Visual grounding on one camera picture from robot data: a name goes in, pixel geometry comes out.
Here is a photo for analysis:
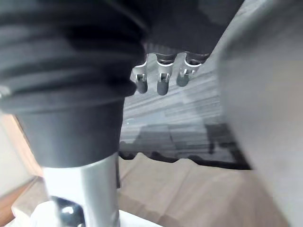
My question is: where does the brown wooden skirting board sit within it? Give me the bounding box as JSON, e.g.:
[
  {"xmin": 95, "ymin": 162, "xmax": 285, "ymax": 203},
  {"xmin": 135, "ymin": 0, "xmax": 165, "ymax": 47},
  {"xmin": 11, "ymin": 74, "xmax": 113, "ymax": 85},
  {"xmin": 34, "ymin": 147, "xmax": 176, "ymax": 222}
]
[{"xmin": 5, "ymin": 113, "xmax": 45, "ymax": 177}]

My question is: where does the grey upholstered bed frame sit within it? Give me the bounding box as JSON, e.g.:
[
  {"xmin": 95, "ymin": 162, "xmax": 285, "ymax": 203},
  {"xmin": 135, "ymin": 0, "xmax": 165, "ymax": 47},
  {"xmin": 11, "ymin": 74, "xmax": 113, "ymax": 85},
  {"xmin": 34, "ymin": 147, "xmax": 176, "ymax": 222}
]
[{"xmin": 216, "ymin": 0, "xmax": 303, "ymax": 227}]

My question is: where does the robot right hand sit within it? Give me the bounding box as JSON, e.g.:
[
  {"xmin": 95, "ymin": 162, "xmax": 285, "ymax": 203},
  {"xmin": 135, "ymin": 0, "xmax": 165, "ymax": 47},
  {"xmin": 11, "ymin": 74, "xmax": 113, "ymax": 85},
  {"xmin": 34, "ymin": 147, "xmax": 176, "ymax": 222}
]
[{"xmin": 0, "ymin": 0, "xmax": 245, "ymax": 227}]

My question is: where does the grey striped floor rug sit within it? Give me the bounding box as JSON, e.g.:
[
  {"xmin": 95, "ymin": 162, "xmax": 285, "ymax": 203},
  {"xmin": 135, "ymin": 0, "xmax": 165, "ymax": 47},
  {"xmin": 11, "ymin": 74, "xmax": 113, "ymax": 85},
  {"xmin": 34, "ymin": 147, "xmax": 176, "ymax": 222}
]
[{"xmin": 117, "ymin": 53, "xmax": 252, "ymax": 171}]

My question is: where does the white bed sheet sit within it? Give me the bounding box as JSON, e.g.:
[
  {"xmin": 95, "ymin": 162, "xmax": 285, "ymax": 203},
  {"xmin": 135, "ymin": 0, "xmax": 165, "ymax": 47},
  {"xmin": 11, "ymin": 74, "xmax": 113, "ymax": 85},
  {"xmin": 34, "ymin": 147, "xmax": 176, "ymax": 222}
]
[{"xmin": 11, "ymin": 200, "xmax": 172, "ymax": 227}]

